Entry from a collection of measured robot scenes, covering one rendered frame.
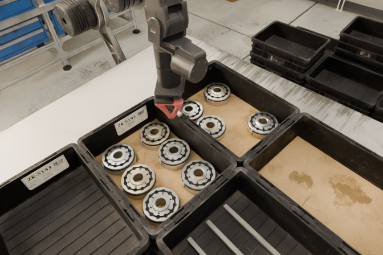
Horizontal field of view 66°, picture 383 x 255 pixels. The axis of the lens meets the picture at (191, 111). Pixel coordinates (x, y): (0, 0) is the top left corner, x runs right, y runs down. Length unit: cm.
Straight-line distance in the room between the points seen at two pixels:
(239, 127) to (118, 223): 50
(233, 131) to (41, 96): 202
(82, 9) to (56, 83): 128
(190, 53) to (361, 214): 64
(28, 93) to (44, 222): 199
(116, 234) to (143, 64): 95
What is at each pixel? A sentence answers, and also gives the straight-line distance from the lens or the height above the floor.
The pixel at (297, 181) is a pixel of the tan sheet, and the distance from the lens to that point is 95.
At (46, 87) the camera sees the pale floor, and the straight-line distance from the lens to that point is 284.
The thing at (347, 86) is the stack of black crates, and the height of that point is 38.
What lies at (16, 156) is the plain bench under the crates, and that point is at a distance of 135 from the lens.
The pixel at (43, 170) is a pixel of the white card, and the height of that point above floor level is 90.
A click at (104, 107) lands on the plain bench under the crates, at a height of 70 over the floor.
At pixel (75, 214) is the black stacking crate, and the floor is 83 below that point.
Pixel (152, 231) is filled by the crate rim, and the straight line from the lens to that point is 74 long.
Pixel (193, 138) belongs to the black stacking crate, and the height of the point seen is 90.
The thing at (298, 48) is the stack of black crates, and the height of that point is 49.
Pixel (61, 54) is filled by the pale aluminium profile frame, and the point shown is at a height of 16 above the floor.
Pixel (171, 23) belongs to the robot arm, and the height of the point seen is 132.
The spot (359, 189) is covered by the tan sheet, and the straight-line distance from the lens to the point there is 100.
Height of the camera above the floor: 161
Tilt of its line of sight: 45 degrees down
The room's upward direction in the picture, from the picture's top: 3 degrees counter-clockwise
